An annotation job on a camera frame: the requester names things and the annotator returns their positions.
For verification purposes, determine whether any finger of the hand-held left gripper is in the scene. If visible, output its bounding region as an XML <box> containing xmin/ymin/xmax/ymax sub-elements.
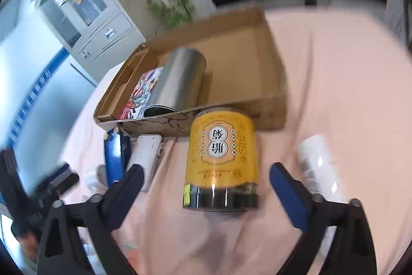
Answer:
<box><xmin>34</xmin><ymin>163</ymin><xmax>80</xmax><ymax>201</ymax></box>
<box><xmin>0</xmin><ymin>148</ymin><xmax>37</xmax><ymax>235</ymax></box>

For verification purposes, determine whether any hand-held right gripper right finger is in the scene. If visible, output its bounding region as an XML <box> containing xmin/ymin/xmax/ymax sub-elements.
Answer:
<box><xmin>269</xmin><ymin>162</ymin><xmax>377</xmax><ymax>275</ymax></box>

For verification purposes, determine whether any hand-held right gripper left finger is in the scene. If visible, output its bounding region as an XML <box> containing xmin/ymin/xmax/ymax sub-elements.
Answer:
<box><xmin>36</xmin><ymin>164</ymin><xmax>145</xmax><ymax>275</ymax></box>

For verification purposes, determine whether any blue stapler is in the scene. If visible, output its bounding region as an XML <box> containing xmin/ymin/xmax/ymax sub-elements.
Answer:
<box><xmin>103</xmin><ymin>128</ymin><xmax>131</xmax><ymax>187</ymax></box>

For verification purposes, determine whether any white lint remover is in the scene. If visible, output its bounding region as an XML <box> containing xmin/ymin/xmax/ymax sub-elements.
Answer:
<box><xmin>124</xmin><ymin>134</ymin><xmax>163</xmax><ymax>193</ymax></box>

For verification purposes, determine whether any white plastic bottle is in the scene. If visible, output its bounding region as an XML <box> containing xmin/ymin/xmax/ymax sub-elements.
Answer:
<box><xmin>295</xmin><ymin>133</ymin><xmax>350</xmax><ymax>203</ymax></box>

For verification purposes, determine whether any yellow tea tin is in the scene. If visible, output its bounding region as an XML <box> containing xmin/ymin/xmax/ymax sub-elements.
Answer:
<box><xmin>182</xmin><ymin>107</ymin><xmax>261</xmax><ymax>212</ymax></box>

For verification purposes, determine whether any brown cardboard box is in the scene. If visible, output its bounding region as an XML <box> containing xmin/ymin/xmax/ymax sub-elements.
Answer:
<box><xmin>93</xmin><ymin>6</ymin><xmax>288</xmax><ymax>137</ymax></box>

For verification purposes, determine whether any cartoon printed gadget package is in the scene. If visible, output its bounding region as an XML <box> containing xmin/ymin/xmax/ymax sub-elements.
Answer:
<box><xmin>120</xmin><ymin>66</ymin><xmax>165</xmax><ymax>120</ymax></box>

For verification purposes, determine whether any silver metal can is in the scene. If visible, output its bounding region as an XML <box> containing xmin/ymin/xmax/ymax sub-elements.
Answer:
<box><xmin>143</xmin><ymin>48</ymin><xmax>207</xmax><ymax>118</ymax></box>

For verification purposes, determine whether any pink tablecloth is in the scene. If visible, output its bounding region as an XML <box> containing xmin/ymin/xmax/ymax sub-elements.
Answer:
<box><xmin>59</xmin><ymin>4</ymin><xmax>412</xmax><ymax>275</ymax></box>

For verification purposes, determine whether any grey metal cabinet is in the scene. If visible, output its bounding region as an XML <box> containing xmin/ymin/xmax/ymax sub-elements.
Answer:
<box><xmin>32</xmin><ymin>0</ymin><xmax>145</xmax><ymax>64</ymax></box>

